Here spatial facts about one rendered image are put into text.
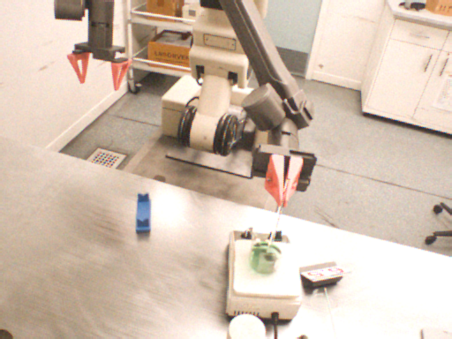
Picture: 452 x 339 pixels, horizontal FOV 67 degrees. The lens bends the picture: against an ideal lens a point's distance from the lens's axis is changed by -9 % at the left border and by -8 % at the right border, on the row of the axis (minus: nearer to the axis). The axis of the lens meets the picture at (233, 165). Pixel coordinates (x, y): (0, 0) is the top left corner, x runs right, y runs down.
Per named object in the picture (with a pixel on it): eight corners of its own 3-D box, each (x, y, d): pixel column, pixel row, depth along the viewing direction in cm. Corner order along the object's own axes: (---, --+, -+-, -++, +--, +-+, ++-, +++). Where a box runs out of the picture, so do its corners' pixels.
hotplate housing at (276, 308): (228, 237, 81) (232, 213, 76) (286, 242, 81) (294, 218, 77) (224, 329, 63) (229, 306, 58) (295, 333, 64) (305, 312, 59)
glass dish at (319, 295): (324, 289, 72) (327, 282, 71) (341, 309, 69) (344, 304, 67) (304, 299, 70) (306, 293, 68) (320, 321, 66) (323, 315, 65)
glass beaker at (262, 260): (281, 253, 68) (290, 223, 63) (279, 282, 63) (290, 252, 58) (244, 247, 68) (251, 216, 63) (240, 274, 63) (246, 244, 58)
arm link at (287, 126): (303, 132, 70) (277, 145, 73) (284, 105, 67) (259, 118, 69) (305, 153, 65) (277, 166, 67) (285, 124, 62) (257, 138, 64)
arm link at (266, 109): (316, 109, 72) (280, 122, 77) (287, 61, 66) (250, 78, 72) (306, 147, 64) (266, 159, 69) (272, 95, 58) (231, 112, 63)
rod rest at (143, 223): (137, 201, 87) (136, 190, 84) (151, 200, 87) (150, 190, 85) (135, 232, 79) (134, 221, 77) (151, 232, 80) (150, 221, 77)
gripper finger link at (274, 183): (319, 191, 51) (314, 153, 58) (269, 183, 51) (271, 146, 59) (307, 223, 55) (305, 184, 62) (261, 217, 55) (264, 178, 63)
